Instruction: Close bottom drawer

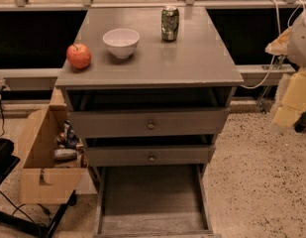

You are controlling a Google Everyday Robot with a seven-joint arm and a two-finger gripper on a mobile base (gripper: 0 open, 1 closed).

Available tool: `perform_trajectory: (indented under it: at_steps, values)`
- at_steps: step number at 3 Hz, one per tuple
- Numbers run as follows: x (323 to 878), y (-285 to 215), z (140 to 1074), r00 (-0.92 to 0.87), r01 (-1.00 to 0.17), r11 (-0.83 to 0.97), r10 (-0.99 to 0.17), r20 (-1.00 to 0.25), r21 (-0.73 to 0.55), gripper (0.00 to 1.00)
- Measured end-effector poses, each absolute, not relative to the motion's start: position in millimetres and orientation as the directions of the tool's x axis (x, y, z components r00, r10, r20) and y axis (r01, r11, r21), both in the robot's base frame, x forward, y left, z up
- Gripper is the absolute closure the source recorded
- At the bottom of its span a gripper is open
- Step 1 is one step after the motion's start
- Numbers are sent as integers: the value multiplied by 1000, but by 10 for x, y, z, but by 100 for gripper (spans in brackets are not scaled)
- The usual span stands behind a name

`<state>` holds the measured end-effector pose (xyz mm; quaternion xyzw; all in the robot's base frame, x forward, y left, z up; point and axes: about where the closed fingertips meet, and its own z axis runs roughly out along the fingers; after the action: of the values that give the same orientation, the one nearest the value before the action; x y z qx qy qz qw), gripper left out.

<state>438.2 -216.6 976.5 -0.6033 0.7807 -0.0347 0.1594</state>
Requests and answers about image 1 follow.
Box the grey drawer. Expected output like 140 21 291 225
86 145 215 167
94 165 222 238
67 108 229 138

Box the black chair base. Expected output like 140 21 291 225
0 138 77 238

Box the cardboard box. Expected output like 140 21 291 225
18 104 88 205

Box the grey metal railing frame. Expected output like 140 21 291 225
0 0 306 90

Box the black floor cable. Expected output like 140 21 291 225
0 84 7 139

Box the dark snack bag in box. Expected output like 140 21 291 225
56 120 79 149

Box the red apple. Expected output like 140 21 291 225
66 44 91 69

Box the grey top drawer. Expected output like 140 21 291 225
67 108 229 138

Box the grey wooden drawer cabinet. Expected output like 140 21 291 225
55 7 243 167

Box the grey bottom drawer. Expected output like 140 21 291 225
94 165 222 238

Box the grey middle drawer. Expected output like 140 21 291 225
86 145 215 167

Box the green soda can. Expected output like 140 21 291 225
161 5 179 42

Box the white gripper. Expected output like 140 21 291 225
265 28 306 133

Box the silver can in box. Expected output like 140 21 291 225
54 149 77 161

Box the white ceramic bowl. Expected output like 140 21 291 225
102 29 140 59

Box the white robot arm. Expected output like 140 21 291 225
265 8 306 133

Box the white hanging cable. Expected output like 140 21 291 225
241 0 306 90

